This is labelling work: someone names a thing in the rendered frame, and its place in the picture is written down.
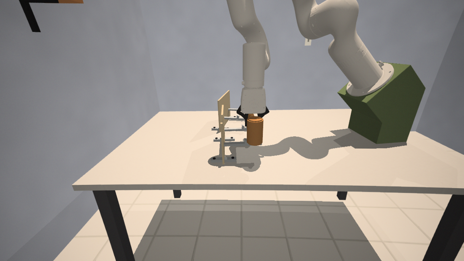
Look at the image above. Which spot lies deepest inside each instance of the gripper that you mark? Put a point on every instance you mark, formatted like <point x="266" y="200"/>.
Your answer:
<point x="253" y="101"/>

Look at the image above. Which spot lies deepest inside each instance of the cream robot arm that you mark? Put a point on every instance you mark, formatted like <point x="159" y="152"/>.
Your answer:
<point x="335" y="17"/>

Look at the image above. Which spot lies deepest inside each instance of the brown wooden mallet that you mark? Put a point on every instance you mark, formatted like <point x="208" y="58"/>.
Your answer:
<point x="254" y="130"/>

